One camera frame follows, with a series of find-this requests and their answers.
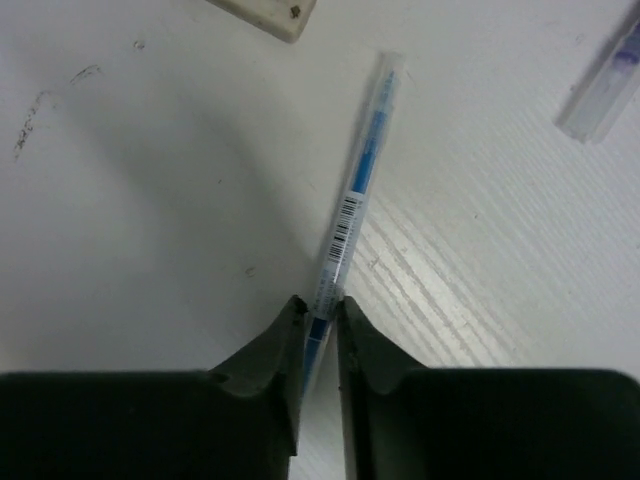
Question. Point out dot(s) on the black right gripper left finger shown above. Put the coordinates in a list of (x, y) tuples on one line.
[(238, 420)]

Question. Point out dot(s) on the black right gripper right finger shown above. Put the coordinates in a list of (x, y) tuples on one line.
[(404, 420)]

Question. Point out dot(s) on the light blue pen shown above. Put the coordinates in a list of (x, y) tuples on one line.
[(351, 208)]

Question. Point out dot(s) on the dark blue pen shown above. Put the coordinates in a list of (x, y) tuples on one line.
[(606, 88)]

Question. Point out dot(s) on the beige eraser block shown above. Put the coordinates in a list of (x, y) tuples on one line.
[(283, 19)]

